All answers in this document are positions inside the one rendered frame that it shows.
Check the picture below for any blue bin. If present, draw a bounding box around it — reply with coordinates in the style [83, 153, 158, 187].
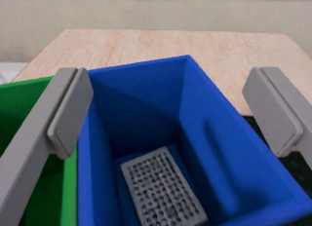
[79, 55, 312, 226]

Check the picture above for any green open-top bin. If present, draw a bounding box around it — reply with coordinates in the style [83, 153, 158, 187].
[0, 76, 81, 226]

